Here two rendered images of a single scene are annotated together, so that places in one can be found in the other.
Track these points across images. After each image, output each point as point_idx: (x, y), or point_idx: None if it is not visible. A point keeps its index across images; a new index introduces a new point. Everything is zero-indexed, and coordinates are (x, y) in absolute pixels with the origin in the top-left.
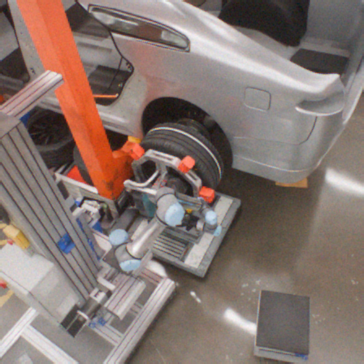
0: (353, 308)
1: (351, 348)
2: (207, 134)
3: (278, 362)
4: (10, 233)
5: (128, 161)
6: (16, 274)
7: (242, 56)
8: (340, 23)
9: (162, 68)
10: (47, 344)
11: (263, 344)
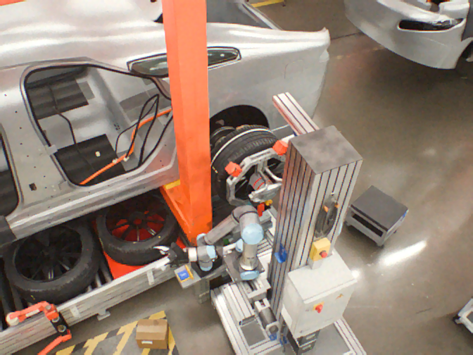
0: (374, 181)
1: (398, 199)
2: None
3: (388, 239)
4: (325, 244)
5: None
6: (331, 282)
7: (279, 42)
8: (210, 13)
9: (217, 86)
10: None
11: (390, 225)
